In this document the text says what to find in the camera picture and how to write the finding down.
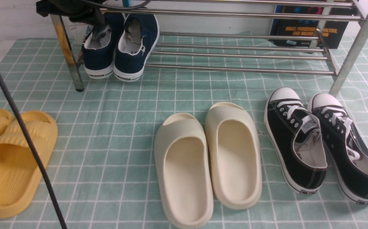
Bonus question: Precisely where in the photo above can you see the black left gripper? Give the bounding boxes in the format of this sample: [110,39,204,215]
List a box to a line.
[36,0,107,26]

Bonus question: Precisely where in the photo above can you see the navy slip-on shoe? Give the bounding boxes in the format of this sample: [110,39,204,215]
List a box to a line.
[81,12,125,79]
[114,13,160,82]

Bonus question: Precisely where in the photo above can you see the metal shoe rack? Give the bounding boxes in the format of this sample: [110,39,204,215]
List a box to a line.
[50,0,368,97]

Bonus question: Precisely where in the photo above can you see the teal pole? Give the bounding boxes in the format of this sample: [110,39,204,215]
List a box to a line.
[122,0,130,8]

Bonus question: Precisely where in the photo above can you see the green checked cloth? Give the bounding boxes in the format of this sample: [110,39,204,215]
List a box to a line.
[0,38,368,229]

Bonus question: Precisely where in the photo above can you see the left cream slipper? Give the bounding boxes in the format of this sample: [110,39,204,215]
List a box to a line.
[154,113,214,229]

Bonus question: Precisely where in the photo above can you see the cream slipper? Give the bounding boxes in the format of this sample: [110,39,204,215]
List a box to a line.
[154,113,214,229]
[205,101,262,210]

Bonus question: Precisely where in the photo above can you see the right yellow slipper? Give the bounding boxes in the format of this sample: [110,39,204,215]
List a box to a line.
[0,110,58,219]

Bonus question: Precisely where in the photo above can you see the right cream slipper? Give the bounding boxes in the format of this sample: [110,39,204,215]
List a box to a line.
[205,101,262,210]

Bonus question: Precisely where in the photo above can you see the dark image processing book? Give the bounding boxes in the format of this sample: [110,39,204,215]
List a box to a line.
[270,5,348,49]

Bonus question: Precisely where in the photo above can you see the left black canvas sneaker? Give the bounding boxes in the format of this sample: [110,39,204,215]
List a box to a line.
[264,87,328,195]

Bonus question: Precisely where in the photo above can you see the black canvas sneaker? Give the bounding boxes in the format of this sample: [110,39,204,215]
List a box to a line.
[264,87,328,195]
[308,93,368,205]

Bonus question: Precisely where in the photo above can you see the right black canvas sneaker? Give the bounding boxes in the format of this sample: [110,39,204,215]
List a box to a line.
[308,93,368,205]

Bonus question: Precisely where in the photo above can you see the black cable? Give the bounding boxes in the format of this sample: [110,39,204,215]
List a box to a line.
[0,35,68,229]

